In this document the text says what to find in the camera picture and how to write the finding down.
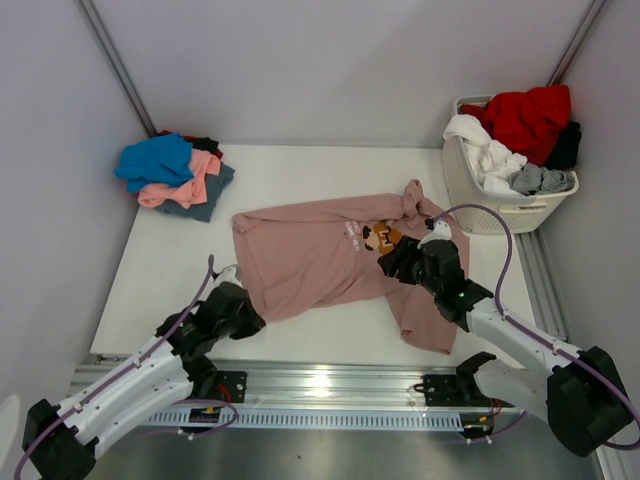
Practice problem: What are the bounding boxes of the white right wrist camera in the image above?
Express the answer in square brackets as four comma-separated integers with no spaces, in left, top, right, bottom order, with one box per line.
[418,220,452,248]

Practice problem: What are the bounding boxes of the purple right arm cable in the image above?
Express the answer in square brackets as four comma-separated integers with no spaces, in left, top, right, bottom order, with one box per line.
[424,203,640,447]

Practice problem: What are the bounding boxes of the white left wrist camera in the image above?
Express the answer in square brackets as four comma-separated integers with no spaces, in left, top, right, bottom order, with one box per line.
[213,264,243,288]

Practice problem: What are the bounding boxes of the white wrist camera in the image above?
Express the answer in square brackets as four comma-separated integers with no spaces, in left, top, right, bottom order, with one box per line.
[418,220,452,248]
[213,264,243,288]

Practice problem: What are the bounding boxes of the red t-shirt in basket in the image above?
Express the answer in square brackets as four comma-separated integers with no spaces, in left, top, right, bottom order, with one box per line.
[459,85,571,166]

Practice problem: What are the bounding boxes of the right side aluminium rail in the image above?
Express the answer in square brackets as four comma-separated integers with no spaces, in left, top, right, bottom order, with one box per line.
[515,230,571,343]

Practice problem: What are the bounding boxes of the slate blue t-shirt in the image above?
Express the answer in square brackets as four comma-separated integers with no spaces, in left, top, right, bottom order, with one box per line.
[155,163,235,223]

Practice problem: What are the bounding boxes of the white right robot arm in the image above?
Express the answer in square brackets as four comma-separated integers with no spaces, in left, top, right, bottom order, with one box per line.
[378,237,639,457]

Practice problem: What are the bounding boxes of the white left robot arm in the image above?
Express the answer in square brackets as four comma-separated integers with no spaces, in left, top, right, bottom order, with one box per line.
[14,281,266,479]

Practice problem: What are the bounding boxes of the white t-shirt in basket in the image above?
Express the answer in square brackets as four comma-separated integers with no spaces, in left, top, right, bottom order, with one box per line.
[443,114,527,196]

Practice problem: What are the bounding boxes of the white slotted cable duct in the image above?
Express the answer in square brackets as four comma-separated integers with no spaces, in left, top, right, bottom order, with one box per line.
[143,407,463,432]

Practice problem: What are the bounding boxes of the grey t-shirt in basket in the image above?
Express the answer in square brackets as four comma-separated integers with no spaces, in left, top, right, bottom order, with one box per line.
[508,163,576,196]

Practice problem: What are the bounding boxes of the right aluminium frame post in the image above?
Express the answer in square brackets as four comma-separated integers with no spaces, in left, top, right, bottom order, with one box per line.
[547,0,610,86]

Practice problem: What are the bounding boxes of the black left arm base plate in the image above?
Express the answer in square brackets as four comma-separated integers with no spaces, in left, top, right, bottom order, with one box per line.
[191,371,248,404]

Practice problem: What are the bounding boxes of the aluminium mounting rail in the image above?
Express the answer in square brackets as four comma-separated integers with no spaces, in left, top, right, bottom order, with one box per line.
[69,355,611,415]

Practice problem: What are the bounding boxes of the aluminium frame post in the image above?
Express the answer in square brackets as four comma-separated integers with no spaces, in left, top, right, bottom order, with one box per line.
[547,0,610,86]
[75,0,158,137]

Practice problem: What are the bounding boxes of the black t-shirt in basket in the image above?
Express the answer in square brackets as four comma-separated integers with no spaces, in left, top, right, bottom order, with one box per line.
[544,121,582,170]

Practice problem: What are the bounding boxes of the black folded t-shirt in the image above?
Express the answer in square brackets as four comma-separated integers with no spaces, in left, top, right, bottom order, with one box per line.
[189,137,219,156]

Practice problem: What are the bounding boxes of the white perforated laundry basket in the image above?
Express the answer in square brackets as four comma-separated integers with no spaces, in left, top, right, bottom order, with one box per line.
[442,95,579,234]

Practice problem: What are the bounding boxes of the dusty pink graphic t-shirt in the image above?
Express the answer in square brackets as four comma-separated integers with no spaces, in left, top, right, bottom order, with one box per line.
[232,180,458,354]

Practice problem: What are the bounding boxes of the salmon pink t-shirt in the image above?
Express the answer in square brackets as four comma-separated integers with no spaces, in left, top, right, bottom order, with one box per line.
[138,149,222,209]

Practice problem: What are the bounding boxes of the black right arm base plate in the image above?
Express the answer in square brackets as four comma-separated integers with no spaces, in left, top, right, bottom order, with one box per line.
[412,374,512,408]

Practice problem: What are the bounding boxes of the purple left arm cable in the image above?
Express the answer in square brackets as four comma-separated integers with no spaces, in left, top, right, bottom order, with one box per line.
[13,254,240,480]

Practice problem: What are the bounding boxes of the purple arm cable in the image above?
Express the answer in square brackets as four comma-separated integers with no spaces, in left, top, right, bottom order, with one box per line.
[13,254,240,480]
[424,203,640,447]

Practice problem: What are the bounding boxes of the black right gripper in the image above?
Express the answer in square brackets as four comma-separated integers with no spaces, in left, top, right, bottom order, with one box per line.
[377,235,441,297]

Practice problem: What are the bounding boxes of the left aluminium frame post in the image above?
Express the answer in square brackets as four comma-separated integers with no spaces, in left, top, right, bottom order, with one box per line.
[75,0,158,137]

